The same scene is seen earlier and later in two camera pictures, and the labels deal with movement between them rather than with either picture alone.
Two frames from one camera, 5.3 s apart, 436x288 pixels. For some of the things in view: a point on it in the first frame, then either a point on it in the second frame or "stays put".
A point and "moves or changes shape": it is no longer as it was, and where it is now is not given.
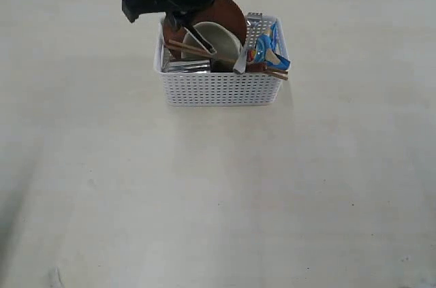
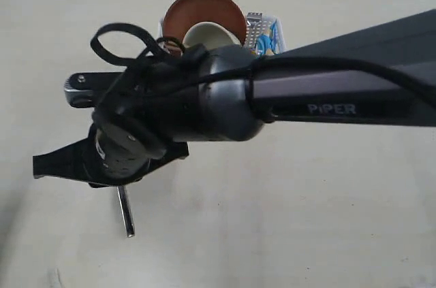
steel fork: (240, 65) moves or changes shape
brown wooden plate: (221, 10) stays put
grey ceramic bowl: (222, 41) stays put
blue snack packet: (270, 49) stays put
